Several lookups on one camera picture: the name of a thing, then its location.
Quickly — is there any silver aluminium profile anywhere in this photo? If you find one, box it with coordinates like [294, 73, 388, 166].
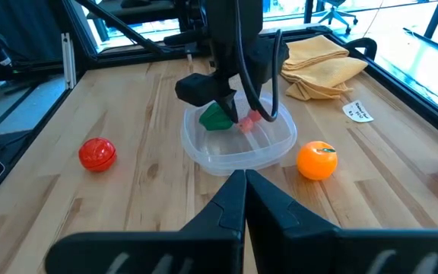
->
[61, 32, 78, 91]

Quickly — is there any clear plastic tupperware container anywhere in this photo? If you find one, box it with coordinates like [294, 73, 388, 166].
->
[180, 89, 298, 177]

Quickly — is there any orange toy orange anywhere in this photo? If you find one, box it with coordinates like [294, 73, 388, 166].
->
[297, 140, 338, 181]

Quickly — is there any white paper label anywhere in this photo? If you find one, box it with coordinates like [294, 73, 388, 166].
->
[342, 100, 375, 123]

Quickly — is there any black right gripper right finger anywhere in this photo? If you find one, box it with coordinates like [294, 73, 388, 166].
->
[245, 169, 438, 274]

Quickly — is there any black floor stand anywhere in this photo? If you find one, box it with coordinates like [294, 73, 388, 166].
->
[403, 0, 438, 53]

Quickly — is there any black office chair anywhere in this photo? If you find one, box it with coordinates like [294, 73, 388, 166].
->
[313, 0, 359, 35]

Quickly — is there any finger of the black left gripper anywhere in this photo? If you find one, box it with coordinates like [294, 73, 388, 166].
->
[217, 92, 240, 124]

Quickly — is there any yellow folded cloth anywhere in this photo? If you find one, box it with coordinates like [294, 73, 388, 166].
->
[281, 34, 350, 72]
[281, 56, 369, 91]
[285, 81, 354, 102]

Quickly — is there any green toy pepper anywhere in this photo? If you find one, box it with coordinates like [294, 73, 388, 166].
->
[198, 102, 235, 132]

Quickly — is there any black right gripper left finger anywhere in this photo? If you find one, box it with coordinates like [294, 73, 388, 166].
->
[46, 169, 247, 274]

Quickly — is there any red toy tomato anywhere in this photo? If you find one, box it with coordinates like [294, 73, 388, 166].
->
[78, 137, 117, 172]

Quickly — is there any black clamp handle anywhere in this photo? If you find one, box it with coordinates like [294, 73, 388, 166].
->
[343, 37, 378, 62]

